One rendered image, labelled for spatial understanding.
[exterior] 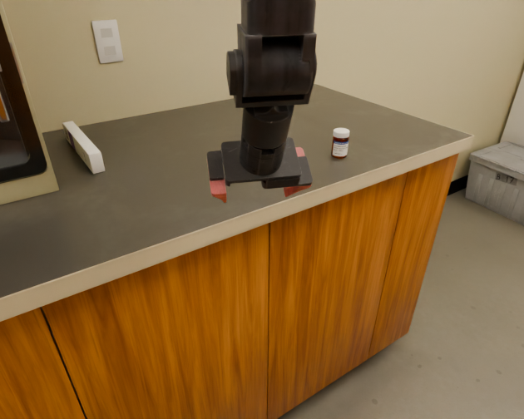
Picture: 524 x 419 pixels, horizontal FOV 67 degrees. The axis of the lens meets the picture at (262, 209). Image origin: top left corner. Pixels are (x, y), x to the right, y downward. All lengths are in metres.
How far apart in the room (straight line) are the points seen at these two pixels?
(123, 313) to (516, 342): 1.65
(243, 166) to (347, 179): 0.42
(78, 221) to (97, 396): 0.36
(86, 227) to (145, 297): 0.17
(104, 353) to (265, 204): 0.42
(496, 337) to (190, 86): 1.61
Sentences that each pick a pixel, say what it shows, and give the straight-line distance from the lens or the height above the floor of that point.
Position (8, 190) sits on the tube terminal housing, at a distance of 0.94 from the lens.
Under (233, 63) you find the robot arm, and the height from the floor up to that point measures 1.27.
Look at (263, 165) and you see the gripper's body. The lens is 0.50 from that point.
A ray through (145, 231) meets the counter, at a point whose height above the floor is 0.94.
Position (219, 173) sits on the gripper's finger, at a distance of 0.54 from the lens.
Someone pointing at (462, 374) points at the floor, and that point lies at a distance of 1.83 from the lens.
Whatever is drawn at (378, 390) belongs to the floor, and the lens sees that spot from 1.68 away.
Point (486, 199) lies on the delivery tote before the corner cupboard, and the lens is 2.94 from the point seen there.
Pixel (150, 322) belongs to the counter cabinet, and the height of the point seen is 0.74.
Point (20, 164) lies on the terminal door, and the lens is 0.90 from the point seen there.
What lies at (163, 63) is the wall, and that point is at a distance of 1.39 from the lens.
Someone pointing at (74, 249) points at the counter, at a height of 0.94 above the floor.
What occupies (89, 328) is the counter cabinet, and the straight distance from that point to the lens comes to 0.81.
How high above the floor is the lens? 1.35
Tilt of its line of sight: 32 degrees down
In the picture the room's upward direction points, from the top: straight up
